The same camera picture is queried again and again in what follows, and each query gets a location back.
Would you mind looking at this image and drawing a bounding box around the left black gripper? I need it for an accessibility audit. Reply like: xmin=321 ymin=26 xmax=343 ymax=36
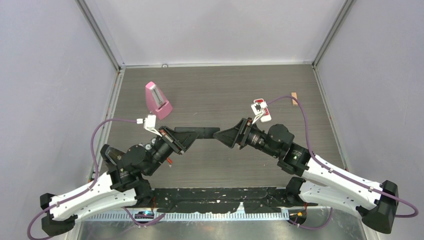
xmin=146 ymin=125 xmax=202 ymax=176

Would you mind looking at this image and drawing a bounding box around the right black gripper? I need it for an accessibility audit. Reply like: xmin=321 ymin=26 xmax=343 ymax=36
xmin=213 ymin=117 xmax=280 ymax=158

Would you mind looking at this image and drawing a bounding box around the black remote control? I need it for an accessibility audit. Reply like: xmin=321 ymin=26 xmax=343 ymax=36
xmin=174 ymin=127 xmax=221 ymax=139

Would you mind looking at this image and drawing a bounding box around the white remote control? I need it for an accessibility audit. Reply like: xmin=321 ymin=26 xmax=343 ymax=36
xmin=253 ymin=98 xmax=272 ymax=123

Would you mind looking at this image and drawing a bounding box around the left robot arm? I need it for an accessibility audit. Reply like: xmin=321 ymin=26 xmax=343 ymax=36
xmin=40 ymin=126 xmax=209 ymax=237

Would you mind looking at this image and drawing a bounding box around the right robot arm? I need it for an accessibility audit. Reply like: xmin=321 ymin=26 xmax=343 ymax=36
xmin=213 ymin=118 xmax=399 ymax=234

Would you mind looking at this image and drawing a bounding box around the pink metronome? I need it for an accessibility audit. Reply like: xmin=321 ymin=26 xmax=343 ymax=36
xmin=145 ymin=81 xmax=173 ymax=120

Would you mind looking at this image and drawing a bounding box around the wooden block far right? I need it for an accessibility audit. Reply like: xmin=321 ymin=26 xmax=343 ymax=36
xmin=290 ymin=92 xmax=299 ymax=106

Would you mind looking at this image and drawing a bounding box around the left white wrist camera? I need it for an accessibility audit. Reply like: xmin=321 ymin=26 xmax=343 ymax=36
xmin=136 ymin=114 xmax=162 ymax=137

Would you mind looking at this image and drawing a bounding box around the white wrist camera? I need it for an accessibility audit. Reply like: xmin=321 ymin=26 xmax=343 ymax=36
xmin=250 ymin=101 xmax=268 ymax=124
xmin=136 ymin=114 xmax=162 ymax=137

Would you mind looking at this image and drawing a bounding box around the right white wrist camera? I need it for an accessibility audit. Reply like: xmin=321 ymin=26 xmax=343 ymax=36
xmin=250 ymin=101 xmax=268 ymax=124

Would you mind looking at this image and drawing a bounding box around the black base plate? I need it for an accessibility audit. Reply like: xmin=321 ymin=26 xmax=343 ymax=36
xmin=148 ymin=187 xmax=306 ymax=214

